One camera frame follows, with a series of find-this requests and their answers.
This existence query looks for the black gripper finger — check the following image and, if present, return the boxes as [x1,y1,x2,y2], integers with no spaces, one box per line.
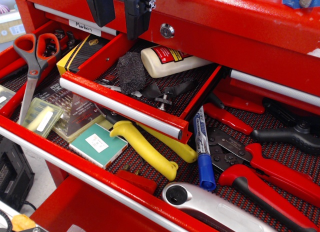
[124,0,156,40]
[86,0,116,27]

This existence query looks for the red grey handled scissors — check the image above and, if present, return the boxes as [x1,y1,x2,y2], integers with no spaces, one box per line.
[13,33,61,122]

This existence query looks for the chrome drawer lock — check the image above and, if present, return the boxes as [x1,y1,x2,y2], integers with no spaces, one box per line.
[160,23,175,39]

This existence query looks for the small open red drawer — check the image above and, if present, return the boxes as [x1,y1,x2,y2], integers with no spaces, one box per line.
[59,33,223,144]

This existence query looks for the large open red drawer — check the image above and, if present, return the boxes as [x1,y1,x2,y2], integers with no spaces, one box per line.
[0,21,320,232]

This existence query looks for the white markers label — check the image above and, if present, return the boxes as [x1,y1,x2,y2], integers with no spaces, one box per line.
[68,19,101,37]

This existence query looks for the yellow black box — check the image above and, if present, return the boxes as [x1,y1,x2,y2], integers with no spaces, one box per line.
[56,34,110,75]

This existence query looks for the white glue bottle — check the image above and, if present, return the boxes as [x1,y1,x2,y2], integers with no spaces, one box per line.
[140,45,212,78]

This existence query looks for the black steel wool pad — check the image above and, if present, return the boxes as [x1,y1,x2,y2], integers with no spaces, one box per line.
[116,51,146,95]

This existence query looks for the black tape strip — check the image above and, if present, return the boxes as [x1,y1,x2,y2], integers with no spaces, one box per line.
[140,79,198,100]

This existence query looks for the black metal knob screw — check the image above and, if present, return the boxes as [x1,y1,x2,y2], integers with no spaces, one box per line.
[154,93,172,112]

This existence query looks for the red tool chest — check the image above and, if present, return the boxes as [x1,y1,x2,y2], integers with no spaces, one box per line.
[12,0,320,232]

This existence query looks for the large drill bit case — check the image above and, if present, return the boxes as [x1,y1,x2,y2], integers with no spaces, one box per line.
[35,82,112,143]

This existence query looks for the small clear bit case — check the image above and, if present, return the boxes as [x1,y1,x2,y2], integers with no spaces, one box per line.
[17,98,63,138]

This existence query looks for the clear case at left edge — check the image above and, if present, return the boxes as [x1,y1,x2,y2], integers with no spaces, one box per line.
[0,85,16,108]

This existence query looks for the green small box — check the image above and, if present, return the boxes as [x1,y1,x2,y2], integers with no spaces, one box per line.
[69,123,128,170]

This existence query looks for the red crimping tool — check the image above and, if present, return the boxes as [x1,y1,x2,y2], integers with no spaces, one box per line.
[207,128,320,232]

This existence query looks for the blue white marker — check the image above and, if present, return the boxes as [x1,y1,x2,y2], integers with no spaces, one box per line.
[193,106,216,192]

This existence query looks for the red plug adapter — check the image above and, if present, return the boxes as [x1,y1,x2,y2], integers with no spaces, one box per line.
[115,164,157,195]

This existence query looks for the black electronic device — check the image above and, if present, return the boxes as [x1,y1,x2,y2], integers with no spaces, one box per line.
[0,137,35,211]

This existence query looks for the silver utility knife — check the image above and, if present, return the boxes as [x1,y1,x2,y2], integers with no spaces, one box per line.
[161,182,275,232]

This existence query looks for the yellow sponge object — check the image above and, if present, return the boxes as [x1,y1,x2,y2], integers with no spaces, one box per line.
[11,214,37,232]

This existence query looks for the right closed drawer handle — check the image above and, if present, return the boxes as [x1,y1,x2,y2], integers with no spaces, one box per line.
[230,69,320,107]

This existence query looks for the yellow handled pliers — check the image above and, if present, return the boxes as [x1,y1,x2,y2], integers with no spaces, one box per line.
[94,104,198,182]

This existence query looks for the red black handled pliers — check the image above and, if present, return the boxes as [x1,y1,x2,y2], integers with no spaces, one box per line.
[203,92,320,155]

